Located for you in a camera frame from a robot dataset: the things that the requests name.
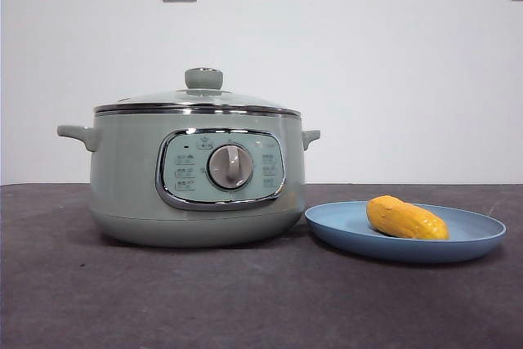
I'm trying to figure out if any pale green electric steamer pot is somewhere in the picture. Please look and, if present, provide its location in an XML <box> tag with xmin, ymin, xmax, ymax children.
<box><xmin>56</xmin><ymin>114</ymin><xmax>322</xmax><ymax>248</ymax></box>

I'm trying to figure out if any glass lid with green knob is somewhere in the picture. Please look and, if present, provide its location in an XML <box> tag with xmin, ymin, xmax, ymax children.
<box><xmin>92</xmin><ymin>66</ymin><xmax>302</xmax><ymax>117</ymax></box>

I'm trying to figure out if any blue round plate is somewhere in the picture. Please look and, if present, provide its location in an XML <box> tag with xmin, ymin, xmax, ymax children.
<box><xmin>304</xmin><ymin>200</ymin><xmax>507</xmax><ymax>264</ymax></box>

